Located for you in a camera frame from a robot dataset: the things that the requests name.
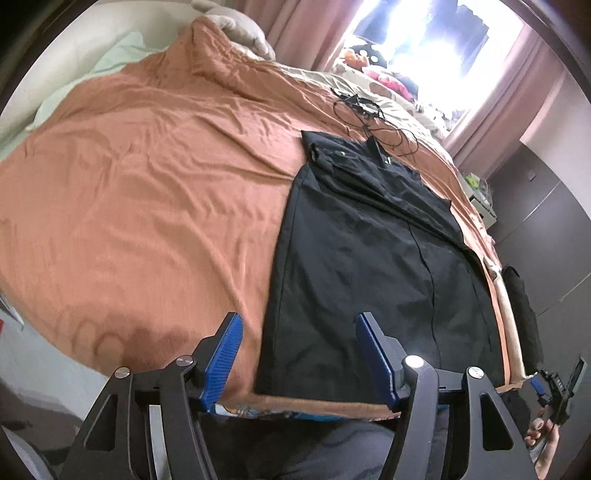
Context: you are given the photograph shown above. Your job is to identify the pink curtain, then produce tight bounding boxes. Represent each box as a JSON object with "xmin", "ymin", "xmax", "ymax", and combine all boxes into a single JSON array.
[
  {"xmin": 443, "ymin": 23, "xmax": 568, "ymax": 178},
  {"xmin": 240, "ymin": 0, "xmax": 370, "ymax": 72}
]

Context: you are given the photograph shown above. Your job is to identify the white nightstand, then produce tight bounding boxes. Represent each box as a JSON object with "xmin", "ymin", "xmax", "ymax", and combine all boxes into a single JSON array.
[{"xmin": 466, "ymin": 173, "xmax": 497, "ymax": 227}]

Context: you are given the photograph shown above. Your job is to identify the black round plush toy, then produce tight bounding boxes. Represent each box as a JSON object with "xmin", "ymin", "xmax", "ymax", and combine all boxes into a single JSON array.
[{"xmin": 344, "ymin": 39, "xmax": 384, "ymax": 70}]

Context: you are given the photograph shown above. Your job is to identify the light green pillow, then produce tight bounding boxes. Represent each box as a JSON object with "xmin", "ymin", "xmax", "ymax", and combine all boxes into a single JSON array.
[{"xmin": 0, "ymin": 31, "xmax": 148, "ymax": 158}]

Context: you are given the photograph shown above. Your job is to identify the person's right forearm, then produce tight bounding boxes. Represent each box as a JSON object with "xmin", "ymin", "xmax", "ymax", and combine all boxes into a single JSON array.
[{"xmin": 534, "ymin": 438, "xmax": 563, "ymax": 480}]

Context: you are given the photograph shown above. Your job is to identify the black jacket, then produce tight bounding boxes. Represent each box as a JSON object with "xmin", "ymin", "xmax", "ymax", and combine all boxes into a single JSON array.
[{"xmin": 254, "ymin": 129, "xmax": 506, "ymax": 402}]

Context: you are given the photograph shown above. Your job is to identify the white pillow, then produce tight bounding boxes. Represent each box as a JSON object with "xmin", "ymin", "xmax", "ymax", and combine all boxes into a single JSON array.
[{"xmin": 191, "ymin": 0, "xmax": 278, "ymax": 61}]

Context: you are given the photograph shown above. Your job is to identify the brown duvet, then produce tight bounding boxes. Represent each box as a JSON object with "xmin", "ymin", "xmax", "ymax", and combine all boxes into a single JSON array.
[{"xmin": 0, "ymin": 16, "xmax": 527, "ymax": 418}]

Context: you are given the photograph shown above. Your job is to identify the black cable bundle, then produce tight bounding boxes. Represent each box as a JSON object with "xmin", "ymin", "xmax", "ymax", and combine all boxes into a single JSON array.
[{"xmin": 331, "ymin": 88, "xmax": 419, "ymax": 155}]

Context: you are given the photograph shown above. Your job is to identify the pink plush toy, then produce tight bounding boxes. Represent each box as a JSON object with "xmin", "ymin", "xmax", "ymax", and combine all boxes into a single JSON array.
[{"xmin": 365, "ymin": 67, "xmax": 407, "ymax": 93}]

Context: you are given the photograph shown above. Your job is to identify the person's leg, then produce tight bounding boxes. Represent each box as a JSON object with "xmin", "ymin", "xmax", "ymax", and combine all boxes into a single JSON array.
[{"xmin": 245, "ymin": 413, "xmax": 407, "ymax": 480}]

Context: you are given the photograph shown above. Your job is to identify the person's right hand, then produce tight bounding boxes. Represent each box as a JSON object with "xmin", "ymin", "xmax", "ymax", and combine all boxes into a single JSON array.
[{"xmin": 524, "ymin": 413, "xmax": 561, "ymax": 450}]

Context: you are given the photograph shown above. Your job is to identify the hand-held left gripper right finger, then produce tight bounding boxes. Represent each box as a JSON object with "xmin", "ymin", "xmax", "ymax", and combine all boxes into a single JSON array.
[{"xmin": 355, "ymin": 312, "xmax": 539, "ymax": 480}]

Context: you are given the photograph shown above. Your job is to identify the folded black clothes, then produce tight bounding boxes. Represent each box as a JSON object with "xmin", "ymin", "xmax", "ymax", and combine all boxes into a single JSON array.
[{"xmin": 501, "ymin": 263, "xmax": 546, "ymax": 374}]

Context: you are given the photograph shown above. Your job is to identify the window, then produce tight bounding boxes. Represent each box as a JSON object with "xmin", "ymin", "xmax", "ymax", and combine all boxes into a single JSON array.
[{"xmin": 332, "ymin": 0, "xmax": 527, "ymax": 139}]

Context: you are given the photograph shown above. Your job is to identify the cream padded headboard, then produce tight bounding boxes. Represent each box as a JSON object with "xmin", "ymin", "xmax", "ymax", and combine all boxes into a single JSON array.
[{"xmin": 0, "ymin": 0, "xmax": 204, "ymax": 139}]

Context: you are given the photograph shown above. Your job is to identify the hanging dark garment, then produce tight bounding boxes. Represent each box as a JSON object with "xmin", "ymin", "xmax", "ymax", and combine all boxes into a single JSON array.
[{"xmin": 452, "ymin": 0, "xmax": 492, "ymax": 47}]

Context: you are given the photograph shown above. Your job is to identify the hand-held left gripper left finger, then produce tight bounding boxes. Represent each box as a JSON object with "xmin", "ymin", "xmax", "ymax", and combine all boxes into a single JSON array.
[{"xmin": 76, "ymin": 313, "xmax": 244, "ymax": 480}]

